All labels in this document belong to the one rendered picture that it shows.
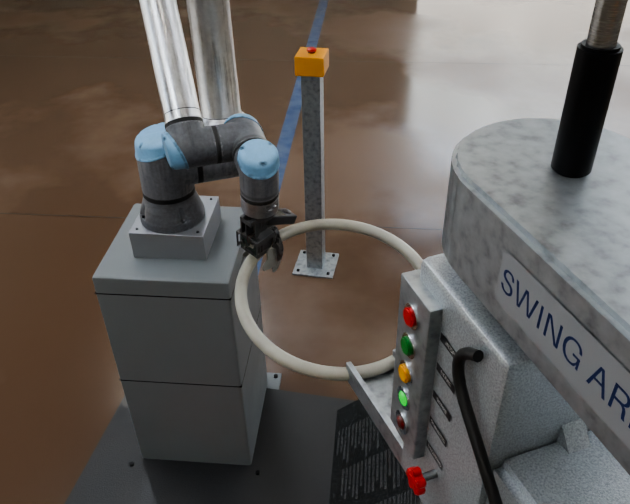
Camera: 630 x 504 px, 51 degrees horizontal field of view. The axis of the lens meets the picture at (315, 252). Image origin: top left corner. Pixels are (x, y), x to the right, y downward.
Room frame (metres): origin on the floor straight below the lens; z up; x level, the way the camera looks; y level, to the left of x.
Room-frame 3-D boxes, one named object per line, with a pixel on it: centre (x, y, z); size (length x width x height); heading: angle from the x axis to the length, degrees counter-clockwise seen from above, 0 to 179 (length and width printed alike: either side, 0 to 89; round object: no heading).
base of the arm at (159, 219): (1.64, 0.42, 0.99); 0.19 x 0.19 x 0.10
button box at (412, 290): (0.62, -0.13, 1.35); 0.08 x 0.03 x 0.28; 19
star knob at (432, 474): (0.54, -0.14, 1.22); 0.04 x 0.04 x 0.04; 19
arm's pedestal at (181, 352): (1.64, 0.42, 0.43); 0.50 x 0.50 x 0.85; 84
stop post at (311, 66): (2.60, 0.00, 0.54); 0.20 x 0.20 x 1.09; 78
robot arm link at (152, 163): (1.65, 0.41, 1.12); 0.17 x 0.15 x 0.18; 108
